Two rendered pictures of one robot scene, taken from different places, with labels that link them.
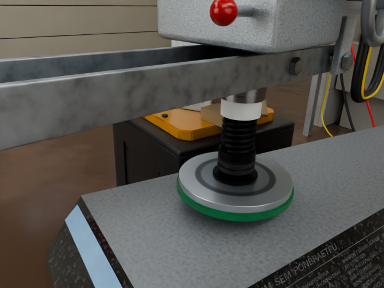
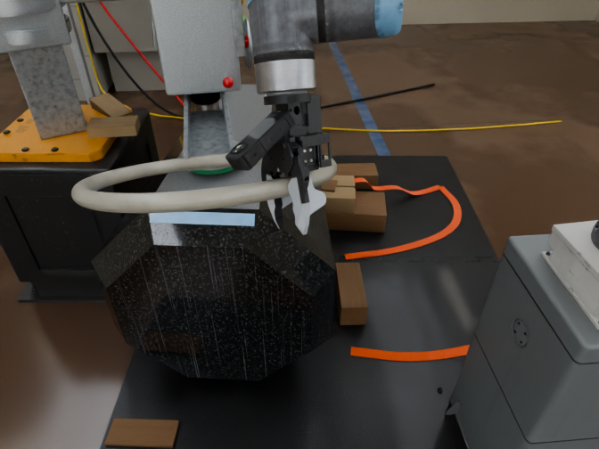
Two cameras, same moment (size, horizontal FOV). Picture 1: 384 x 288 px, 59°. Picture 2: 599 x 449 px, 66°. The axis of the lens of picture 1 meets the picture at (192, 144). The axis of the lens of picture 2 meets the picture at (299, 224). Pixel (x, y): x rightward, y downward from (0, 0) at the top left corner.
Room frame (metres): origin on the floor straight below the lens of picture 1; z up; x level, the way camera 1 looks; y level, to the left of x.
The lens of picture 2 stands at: (-0.50, 0.89, 1.69)
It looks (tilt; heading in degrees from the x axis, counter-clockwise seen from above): 38 degrees down; 306
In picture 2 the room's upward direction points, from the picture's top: straight up
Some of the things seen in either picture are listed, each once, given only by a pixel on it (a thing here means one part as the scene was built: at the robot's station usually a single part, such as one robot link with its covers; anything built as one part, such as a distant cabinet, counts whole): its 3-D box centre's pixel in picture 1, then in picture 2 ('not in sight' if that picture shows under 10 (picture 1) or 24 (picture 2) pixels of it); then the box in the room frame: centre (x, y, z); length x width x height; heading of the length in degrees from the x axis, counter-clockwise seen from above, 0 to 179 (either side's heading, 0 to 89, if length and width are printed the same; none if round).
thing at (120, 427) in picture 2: not in sight; (143, 432); (0.49, 0.51, 0.02); 0.25 x 0.10 x 0.01; 34
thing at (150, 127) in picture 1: (196, 184); (87, 202); (1.45, -0.03, 0.37); 0.66 x 0.66 x 0.74; 35
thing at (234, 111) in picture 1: (241, 104); not in sight; (0.57, -0.08, 1.05); 0.07 x 0.07 x 0.04
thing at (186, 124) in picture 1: (199, 108); (63, 130); (1.45, -0.03, 0.76); 0.49 x 0.49 x 0.05; 35
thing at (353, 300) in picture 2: not in sight; (349, 292); (0.21, -0.51, 0.07); 0.30 x 0.12 x 0.12; 127
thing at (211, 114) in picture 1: (228, 117); (113, 126); (1.22, -0.13, 0.81); 0.20 x 0.10 x 0.05; 43
